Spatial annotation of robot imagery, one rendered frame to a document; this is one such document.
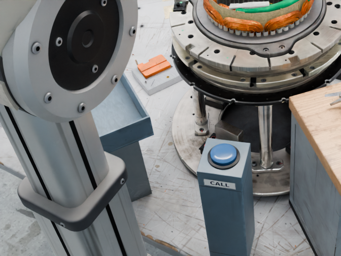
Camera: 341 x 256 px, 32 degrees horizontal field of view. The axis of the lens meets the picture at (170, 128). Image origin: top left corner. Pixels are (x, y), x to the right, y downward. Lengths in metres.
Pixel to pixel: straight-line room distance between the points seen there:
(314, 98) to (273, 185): 0.27
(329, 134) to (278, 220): 0.30
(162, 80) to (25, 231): 1.02
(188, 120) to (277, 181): 0.25
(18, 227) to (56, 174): 1.59
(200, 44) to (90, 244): 0.42
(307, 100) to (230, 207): 0.21
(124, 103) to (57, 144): 0.41
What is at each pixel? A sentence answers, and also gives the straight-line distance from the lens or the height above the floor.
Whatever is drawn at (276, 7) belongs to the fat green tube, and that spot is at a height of 1.15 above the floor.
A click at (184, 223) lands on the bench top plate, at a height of 0.78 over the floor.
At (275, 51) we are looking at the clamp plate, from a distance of 1.00.
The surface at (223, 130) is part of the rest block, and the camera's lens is 1.19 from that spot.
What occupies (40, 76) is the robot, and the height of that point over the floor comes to 1.44.
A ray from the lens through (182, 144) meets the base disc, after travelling 1.27.
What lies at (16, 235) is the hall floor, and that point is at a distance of 2.25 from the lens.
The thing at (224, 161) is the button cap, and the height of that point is 1.04.
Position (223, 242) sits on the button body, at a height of 0.84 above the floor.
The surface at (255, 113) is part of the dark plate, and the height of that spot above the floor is 0.78.
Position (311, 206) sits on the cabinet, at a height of 0.89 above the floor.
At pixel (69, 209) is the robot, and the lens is 0.73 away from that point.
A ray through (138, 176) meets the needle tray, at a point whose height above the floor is 0.85.
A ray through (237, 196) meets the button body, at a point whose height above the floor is 0.98.
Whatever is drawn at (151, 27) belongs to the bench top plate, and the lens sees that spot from 1.61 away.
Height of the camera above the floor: 1.74
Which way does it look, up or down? 46 degrees down
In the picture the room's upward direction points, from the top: 11 degrees counter-clockwise
